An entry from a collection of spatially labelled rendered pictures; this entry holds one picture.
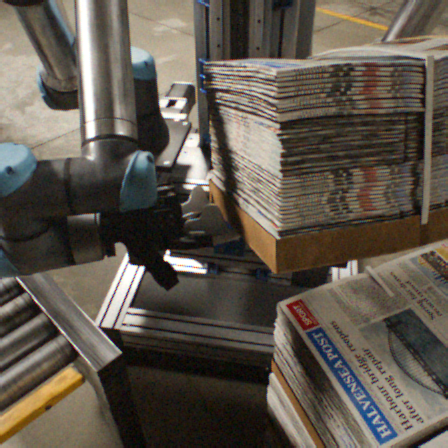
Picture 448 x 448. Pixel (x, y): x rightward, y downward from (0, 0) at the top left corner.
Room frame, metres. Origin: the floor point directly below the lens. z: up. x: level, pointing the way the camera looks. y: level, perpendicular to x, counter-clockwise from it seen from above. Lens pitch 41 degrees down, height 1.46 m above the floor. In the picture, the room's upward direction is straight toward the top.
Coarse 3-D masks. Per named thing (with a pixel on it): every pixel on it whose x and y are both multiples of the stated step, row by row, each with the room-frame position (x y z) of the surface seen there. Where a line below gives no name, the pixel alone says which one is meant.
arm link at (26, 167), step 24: (0, 144) 0.49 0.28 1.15; (0, 168) 0.44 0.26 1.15; (24, 168) 0.45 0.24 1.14; (48, 168) 0.46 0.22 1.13; (0, 192) 0.43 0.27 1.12; (24, 192) 0.44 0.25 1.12; (48, 192) 0.44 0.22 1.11; (0, 216) 0.43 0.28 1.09; (24, 216) 0.43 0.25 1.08; (48, 216) 0.44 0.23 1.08; (24, 240) 0.43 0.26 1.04
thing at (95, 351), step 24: (24, 288) 0.56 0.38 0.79; (48, 288) 0.55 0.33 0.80; (48, 312) 0.50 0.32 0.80; (72, 312) 0.50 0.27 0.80; (72, 336) 0.45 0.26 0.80; (96, 336) 0.45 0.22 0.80; (96, 360) 0.40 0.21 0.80; (120, 360) 0.41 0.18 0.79; (96, 384) 0.40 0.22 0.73; (120, 384) 0.40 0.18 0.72
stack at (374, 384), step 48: (336, 288) 0.53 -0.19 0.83; (384, 288) 0.53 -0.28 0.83; (432, 288) 0.53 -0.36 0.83; (288, 336) 0.47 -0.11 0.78; (336, 336) 0.43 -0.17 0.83; (384, 336) 0.43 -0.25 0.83; (432, 336) 0.43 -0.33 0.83; (288, 384) 0.45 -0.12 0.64; (336, 384) 0.35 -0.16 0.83; (384, 384) 0.35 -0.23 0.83; (432, 384) 0.34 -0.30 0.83; (288, 432) 0.41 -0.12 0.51; (336, 432) 0.31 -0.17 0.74; (384, 432) 0.27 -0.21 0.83; (432, 432) 0.28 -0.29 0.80
